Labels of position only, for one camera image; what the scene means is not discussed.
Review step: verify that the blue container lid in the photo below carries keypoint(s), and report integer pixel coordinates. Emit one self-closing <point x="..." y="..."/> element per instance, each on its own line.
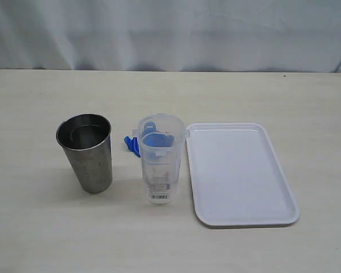
<point x="150" y="137"/>

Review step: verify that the white backdrop curtain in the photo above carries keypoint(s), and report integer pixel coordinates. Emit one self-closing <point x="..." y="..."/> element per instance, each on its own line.
<point x="200" y="36"/>

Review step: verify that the stainless steel cup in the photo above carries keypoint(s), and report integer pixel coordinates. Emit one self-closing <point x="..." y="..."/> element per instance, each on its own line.
<point x="85" y="139"/>

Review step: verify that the clear plastic tall container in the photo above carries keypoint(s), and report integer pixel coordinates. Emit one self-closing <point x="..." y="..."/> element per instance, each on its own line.
<point x="161" y="165"/>

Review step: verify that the white plastic tray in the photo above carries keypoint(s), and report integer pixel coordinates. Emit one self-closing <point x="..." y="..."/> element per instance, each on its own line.
<point x="236" y="178"/>

